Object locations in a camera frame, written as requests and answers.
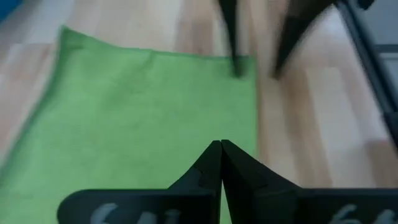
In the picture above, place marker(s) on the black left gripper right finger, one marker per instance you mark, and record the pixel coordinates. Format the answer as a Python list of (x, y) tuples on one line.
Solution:
[(280, 205)]

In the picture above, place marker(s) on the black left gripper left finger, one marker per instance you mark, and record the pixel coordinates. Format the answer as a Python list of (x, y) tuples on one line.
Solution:
[(140, 207)]

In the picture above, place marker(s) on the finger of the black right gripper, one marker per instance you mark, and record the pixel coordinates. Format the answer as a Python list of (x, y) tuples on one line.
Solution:
[(231, 25), (301, 21)]

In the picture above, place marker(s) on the green microfiber towel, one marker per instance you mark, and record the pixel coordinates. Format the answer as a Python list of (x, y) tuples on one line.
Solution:
[(140, 109)]

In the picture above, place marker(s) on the teal plastic bin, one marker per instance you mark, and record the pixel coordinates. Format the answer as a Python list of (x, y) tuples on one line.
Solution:
[(6, 6)]

